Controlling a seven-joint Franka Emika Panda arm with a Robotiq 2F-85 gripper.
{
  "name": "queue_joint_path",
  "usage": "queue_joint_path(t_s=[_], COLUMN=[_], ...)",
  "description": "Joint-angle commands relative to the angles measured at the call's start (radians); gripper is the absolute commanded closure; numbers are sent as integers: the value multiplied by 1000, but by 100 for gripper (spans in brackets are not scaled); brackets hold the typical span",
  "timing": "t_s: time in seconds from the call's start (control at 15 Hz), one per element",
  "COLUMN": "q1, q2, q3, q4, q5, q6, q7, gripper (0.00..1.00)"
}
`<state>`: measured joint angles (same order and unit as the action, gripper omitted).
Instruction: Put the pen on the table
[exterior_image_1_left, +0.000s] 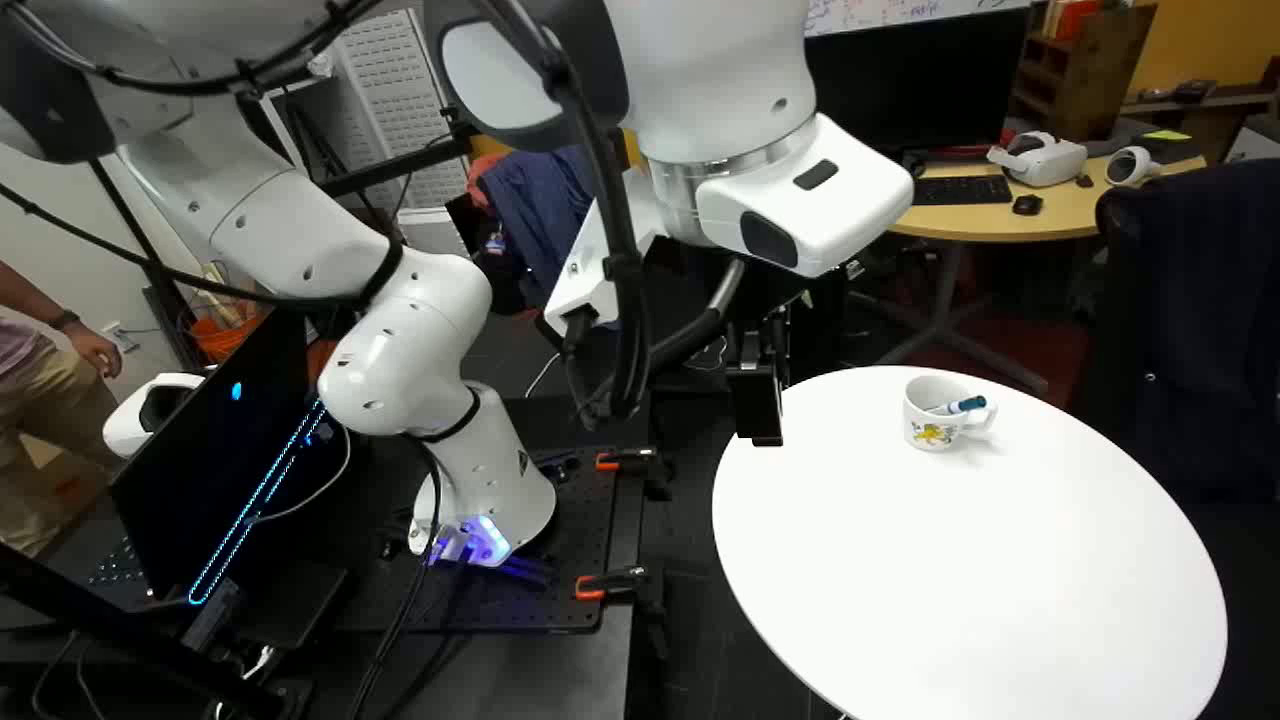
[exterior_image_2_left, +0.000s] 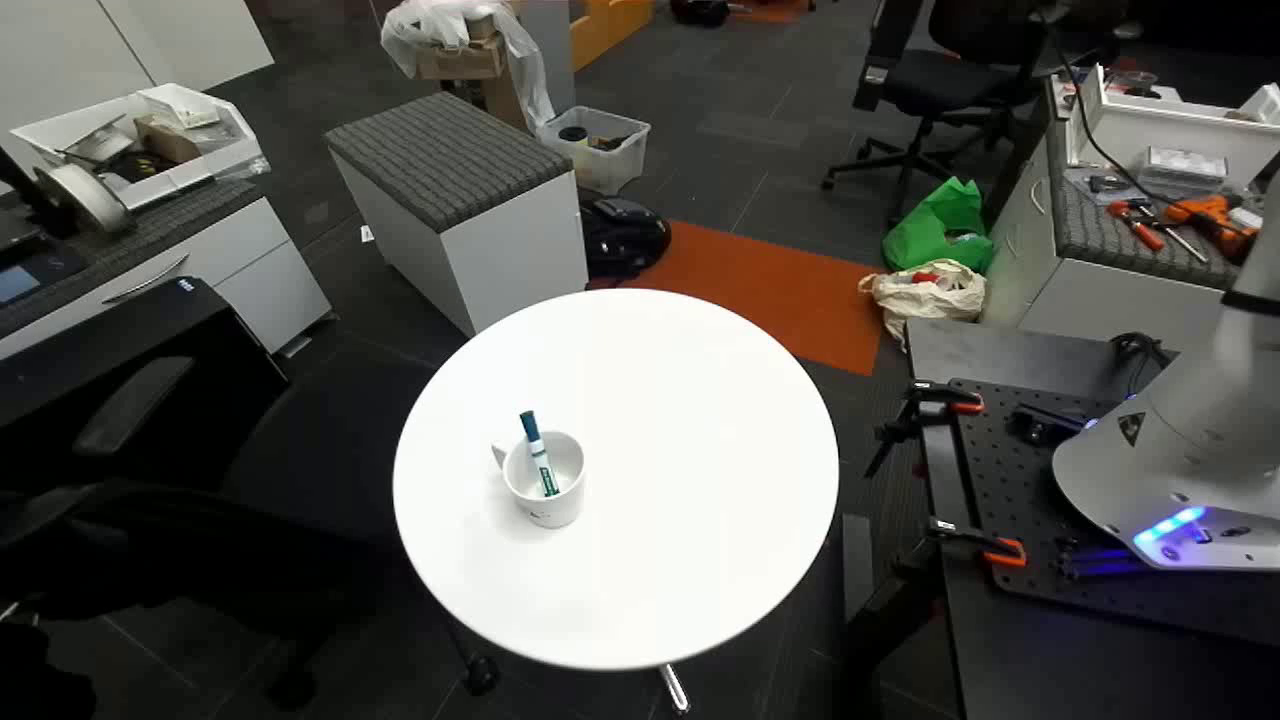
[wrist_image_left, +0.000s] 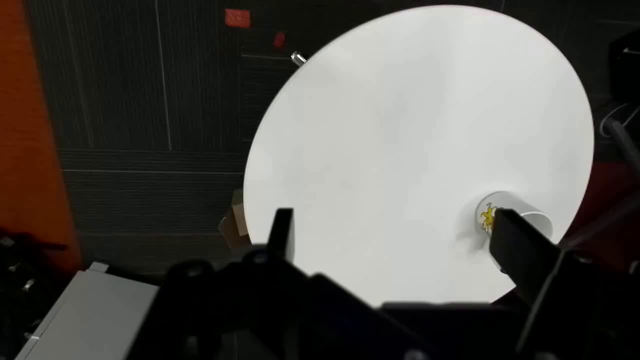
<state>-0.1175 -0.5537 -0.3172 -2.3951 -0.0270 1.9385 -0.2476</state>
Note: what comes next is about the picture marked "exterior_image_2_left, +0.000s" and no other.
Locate orange handled tool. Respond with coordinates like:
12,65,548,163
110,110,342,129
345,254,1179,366
1107,198,1257,264

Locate black office chair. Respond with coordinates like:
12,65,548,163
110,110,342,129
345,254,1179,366
821,0,1050,223
0,276,429,707

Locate green plastic bag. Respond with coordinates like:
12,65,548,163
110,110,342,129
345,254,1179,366
883,177,997,273

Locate orange black clamp far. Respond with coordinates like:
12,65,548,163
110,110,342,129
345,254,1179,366
863,381,986,478

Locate roll of white tape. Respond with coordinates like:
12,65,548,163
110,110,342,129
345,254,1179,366
39,163,128,234

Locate black office chair near left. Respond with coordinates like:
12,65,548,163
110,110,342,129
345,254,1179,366
0,276,429,707

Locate white plastic bin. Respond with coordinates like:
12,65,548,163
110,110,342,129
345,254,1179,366
545,103,654,198

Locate orange black clamp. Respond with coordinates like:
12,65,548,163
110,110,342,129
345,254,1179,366
863,381,986,478
930,518,1027,573

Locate black perforated mounting board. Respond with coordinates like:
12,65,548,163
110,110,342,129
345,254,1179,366
952,381,1280,647

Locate white printed shopping bag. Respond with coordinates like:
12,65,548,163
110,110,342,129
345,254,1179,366
862,260,989,346

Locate orange floor mat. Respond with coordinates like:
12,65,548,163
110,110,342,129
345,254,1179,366
633,222,883,377

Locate black bag on floor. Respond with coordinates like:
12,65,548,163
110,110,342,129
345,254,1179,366
582,198,672,279

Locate black office chair far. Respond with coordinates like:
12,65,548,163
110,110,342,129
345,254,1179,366
821,0,1050,223

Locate orange black clamp near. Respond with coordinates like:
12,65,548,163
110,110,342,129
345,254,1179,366
930,518,1027,573

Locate white cabinet with tools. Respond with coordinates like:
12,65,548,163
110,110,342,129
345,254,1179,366
986,69,1280,348

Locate teal and white marker pen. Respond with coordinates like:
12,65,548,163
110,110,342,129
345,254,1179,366
520,409,562,499

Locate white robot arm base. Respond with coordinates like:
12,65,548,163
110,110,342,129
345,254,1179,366
1052,186,1280,573

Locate white desk with drawers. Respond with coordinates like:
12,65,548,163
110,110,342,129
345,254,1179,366
0,181,334,357

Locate white ceramic mug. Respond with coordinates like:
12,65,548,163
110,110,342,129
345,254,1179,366
491,434,588,529

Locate white plastic bag on box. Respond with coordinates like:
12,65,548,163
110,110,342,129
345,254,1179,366
380,0,556,133

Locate white tray with clutter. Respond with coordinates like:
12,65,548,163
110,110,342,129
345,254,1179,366
15,86,266,211

